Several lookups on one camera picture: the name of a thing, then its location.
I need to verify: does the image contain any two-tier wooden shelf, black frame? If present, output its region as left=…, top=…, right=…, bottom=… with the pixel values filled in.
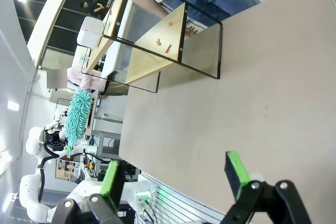
left=80, top=0, right=223, bottom=93

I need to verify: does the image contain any teal microfibre duster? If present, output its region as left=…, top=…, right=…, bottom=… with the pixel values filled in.
left=64, top=88, right=94, bottom=159

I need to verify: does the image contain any background person in pink shirt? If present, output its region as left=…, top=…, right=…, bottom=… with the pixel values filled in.
left=46, top=67, right=106, bottom=94

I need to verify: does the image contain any person's left hand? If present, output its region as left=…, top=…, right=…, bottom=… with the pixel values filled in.
left=184, top=25, right=198, bottom=38

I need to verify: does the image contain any cardboard board with black markers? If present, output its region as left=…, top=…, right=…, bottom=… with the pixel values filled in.
left=55, top=155, right=77, bottom=180

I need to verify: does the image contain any right gripper black finger with green pad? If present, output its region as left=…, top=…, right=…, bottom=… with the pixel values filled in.
left=223, top=150, right=313, bottom=224

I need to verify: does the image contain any background person in black shirt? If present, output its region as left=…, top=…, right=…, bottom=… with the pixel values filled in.
left=79, top=1, right=106, bottom=17

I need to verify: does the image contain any black cable on robot arm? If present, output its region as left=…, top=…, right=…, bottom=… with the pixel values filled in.
left=36, top=142, right=61, bottom=204

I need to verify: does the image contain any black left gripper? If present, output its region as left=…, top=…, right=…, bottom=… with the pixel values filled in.
left=43, top=131, right=124, bottom=224

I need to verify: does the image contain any person's left forearm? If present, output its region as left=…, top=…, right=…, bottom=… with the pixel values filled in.
left=130, top=0, right=190, bottom=31

